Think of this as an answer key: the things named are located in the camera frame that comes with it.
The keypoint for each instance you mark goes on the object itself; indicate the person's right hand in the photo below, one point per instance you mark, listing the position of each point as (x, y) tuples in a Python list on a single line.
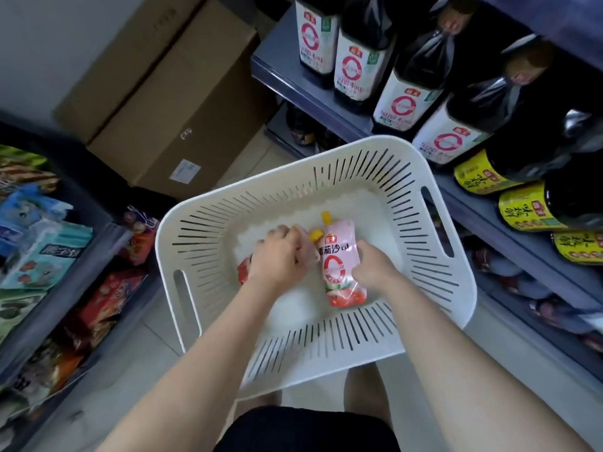
[(377, 273)]

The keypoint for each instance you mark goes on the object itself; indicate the person's left hand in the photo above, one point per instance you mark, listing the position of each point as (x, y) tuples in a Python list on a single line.
[(278, 258)]

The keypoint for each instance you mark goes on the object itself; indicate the ketchup pouch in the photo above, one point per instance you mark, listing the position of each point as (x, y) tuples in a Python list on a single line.
[(244, 273), (337, 273)]

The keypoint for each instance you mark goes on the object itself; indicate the white plastic basket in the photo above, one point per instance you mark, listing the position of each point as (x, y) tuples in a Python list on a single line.
[(212, 216)]

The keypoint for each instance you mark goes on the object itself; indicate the person's right forearm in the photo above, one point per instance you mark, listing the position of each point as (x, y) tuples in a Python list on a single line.
[(471, 371)]

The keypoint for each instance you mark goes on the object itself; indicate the person's left forearm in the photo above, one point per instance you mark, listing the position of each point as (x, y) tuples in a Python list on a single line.
[(198, 381)]

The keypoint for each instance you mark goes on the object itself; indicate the person's right leg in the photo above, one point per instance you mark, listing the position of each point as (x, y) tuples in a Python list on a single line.
[(367, 395)]

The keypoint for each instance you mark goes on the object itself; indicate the person's leg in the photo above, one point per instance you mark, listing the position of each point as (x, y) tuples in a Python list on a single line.
[(367, 395), (259, 402)]

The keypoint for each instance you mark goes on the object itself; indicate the person's left leg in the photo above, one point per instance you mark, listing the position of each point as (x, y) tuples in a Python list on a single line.
[(259, 402)]

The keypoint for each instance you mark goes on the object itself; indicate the row of dark sauce bottles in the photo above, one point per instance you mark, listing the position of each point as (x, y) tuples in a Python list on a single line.
[(405, 103)]

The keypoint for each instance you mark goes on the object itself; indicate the person's dark shorts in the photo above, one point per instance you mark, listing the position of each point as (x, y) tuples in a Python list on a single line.
[(306, 430)]

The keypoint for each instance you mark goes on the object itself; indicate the orange hanging snack packet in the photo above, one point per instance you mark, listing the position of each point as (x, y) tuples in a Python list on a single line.
[(139, 235)]

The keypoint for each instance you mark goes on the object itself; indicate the pile of pale wrapped packs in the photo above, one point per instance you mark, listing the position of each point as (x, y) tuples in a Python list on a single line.
[(542, 301)]

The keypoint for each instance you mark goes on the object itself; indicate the cardboard box with white label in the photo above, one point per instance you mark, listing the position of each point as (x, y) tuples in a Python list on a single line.
[(188, 112)]

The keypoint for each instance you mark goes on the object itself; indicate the red orange snack packet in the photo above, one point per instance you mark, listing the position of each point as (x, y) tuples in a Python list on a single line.
[(108, 301)]

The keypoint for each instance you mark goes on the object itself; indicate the grey snack rack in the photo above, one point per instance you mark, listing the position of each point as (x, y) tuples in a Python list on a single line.
[(70, 287)]

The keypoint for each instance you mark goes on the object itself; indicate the teal snack box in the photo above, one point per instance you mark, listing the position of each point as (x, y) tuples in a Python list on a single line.
[(47, 254)]

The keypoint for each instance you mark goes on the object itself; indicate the brown cardboard box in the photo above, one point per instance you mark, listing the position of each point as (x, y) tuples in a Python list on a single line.
[(122, 65)]

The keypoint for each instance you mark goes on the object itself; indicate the blue snack packet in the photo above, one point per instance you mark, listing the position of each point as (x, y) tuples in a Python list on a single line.
[(28, 211)]

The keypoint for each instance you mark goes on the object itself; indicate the pile of mixed snack packets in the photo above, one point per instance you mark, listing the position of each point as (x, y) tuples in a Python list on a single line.
[(42, 371)]

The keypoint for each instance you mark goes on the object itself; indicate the green snack box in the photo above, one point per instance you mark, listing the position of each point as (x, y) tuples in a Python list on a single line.
[(19, 310)]

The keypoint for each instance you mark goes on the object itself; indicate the green striped snack packet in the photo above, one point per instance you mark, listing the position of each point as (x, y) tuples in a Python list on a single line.
[(23, 169)]

